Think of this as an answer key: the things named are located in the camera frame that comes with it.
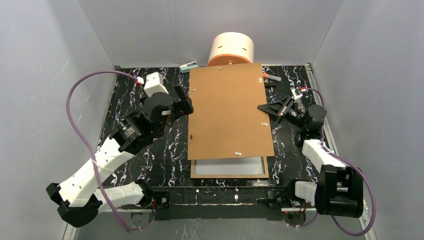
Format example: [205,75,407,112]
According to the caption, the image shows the brown cardboard backing board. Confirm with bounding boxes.
[187,63,275,160]

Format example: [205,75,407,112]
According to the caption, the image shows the wooden picture frame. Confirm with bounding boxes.
[190,156,270,179]

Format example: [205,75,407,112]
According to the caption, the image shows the landscape photo print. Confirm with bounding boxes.
[194,157,265,175]

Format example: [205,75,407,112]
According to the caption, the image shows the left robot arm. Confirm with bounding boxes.
[46,85,194,228]

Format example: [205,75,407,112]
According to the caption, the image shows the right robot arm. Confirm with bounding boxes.
[256,96,364,218]

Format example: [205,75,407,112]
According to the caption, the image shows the teal white stapler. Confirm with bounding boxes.
[179,61,199,74]

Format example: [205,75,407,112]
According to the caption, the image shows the orange capped black marker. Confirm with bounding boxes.
[264,82,276,88]

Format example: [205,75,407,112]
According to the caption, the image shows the orange capped grey marker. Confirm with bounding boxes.
[262,73,282,82]

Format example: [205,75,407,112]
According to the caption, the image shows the round pastel drawer box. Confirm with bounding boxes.
[207,32,255,67]

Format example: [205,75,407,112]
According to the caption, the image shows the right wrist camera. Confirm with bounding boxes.
[291,88,303,101]

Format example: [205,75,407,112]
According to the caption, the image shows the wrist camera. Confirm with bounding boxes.
[291,88,303,101]
[136,71,169,97]

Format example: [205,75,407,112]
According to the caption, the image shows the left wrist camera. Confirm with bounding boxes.
[136,71,169,97]

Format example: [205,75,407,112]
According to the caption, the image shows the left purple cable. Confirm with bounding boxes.
[65,70,147,233]

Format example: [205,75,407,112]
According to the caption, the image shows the purple cable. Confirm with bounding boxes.
[65,70,147,233]
[299,86,378,238]

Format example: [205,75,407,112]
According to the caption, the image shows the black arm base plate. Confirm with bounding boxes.
[120,187,317,226]

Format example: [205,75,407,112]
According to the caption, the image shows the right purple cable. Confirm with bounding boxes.
[299,86,378,238]

